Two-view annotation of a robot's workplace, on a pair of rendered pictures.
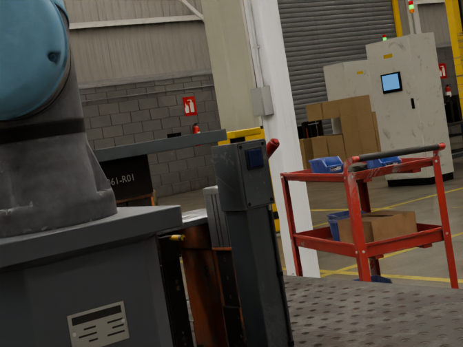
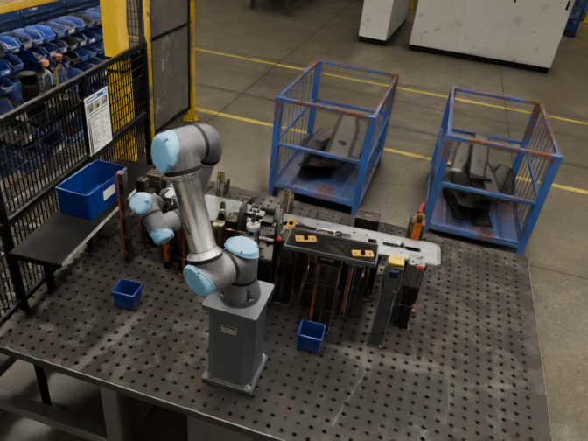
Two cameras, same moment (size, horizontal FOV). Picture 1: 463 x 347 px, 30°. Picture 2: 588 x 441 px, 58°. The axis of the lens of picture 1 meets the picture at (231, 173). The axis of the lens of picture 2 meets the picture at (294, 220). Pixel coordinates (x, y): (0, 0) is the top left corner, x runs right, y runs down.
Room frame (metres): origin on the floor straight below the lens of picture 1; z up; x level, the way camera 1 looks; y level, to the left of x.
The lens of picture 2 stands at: (0.01, -0.99, 2.38)
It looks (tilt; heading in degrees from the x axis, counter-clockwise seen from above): 33 degrees down; 48
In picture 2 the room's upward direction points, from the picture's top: 7 degrees clockwise
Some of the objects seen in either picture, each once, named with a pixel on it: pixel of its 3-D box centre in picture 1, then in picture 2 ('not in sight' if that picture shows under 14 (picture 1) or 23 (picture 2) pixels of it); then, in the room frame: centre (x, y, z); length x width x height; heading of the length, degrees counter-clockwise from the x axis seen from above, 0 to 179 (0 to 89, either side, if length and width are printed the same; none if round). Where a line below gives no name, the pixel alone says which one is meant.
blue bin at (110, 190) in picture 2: not in sight; (94, 188); (0.70, 1.16, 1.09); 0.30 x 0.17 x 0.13; 34
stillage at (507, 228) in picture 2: not in sight; (482, 169); (3.89, 1.00, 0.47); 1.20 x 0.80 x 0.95; 36
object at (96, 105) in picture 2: not in sight; (97, 120); (0.85, 1.43, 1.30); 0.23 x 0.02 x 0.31; 39
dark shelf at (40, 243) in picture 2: not in sight; (94, 205); (0.69, 1.15, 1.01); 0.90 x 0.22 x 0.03; 39
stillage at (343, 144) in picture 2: not in sight; (334, 135); (3.19, 2.10, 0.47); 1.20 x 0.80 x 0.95; 33
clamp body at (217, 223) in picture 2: not in sight; (219, 254); (1.08, 0.68, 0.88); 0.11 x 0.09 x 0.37; 39
